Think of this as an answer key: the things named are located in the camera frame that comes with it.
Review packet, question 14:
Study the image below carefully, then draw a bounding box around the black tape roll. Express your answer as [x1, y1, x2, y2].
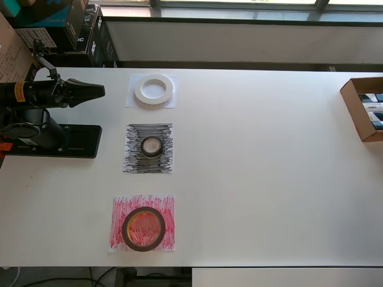
[140, 136, 164, 158]

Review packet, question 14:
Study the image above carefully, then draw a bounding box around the small white printed carton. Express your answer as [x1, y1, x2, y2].
[361, 102, 383, 113]

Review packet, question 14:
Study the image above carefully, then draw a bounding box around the black printed carton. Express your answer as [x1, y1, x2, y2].
[64, 0, 96, 54]

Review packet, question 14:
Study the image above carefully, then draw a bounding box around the teal carton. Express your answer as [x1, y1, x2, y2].
[5, 0, 78, 54]

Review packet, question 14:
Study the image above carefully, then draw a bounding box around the black scribbled paper sheet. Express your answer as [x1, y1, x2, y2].
[121, 122, 174, 174]

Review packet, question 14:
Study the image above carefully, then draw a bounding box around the red scribbled paper sheet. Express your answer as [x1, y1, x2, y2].
[107, 194, 176, 253]

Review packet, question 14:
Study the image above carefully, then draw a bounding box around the black table leg frame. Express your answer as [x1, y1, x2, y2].
[115, 267, 192, 287]

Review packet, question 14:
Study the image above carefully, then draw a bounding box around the white tape roll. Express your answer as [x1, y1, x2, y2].
[133, 74, 175, 110]

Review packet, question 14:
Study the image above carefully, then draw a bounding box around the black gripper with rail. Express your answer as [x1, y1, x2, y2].
[52, 78, 106, 109]

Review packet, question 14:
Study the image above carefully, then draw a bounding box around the white desk panel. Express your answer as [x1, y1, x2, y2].
[191, 267, 383, 287]

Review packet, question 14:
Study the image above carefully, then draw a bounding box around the red tape roll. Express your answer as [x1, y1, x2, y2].
[121, 206, 166, 252]

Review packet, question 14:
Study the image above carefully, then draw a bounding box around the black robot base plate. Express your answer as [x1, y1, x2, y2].
[5, 124, 103, 159]

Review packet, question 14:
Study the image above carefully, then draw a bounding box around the black floor cable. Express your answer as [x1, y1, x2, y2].
[29, 267, 120, 284]

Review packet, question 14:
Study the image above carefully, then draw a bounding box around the cardboard box with Chinese print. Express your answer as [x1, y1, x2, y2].
[0, 11, 41, 87]

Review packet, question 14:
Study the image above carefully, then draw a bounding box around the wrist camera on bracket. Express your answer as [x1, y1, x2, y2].
[32, 38, 65, 87]

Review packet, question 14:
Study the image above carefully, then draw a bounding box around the open cardboard box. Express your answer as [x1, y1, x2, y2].
[339, 77, 383, 143]

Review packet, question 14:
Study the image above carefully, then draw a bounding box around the white floor cable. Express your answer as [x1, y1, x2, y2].
[0, 265, 21, 287]

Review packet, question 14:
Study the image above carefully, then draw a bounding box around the blank white paper sheet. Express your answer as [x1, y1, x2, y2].
[124, 74, 178, 109]

